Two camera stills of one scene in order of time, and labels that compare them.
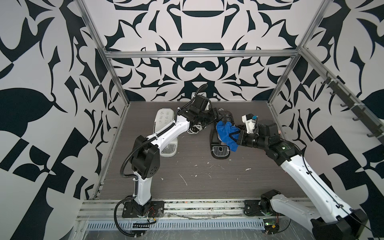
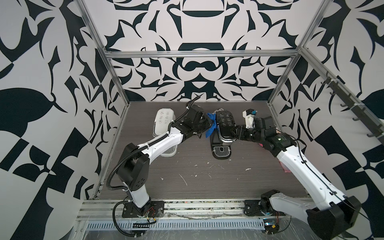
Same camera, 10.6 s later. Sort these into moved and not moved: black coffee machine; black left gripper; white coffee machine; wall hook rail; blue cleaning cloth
Moved: blue cleaning cloth; black left gripper
Not moved: wall hook rail; white coffee machine; black coffee machine
